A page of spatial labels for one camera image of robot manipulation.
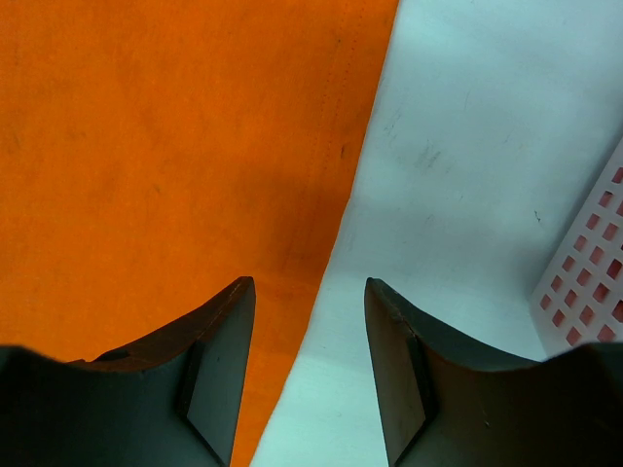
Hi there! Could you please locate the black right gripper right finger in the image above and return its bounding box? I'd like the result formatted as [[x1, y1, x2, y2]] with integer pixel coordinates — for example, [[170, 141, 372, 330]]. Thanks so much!
[[364, 278, 622, 466]]

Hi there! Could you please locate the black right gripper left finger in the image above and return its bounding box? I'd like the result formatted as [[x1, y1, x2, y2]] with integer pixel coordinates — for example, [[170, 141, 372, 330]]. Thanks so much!
[[1, 276, 256, 466]]

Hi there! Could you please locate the orange t shirt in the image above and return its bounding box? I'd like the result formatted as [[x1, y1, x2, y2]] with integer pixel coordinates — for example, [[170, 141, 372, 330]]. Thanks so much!
[[1, 1, 397, 466]]

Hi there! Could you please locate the white plastic laundry basket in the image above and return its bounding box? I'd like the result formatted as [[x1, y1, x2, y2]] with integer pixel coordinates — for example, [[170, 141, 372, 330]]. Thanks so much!
[[530, 135, 623, 364]]

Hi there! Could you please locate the dusty pink t shirt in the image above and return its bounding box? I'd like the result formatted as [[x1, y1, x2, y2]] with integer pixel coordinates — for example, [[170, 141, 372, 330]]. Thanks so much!
[[538, 167, 623, 346]]

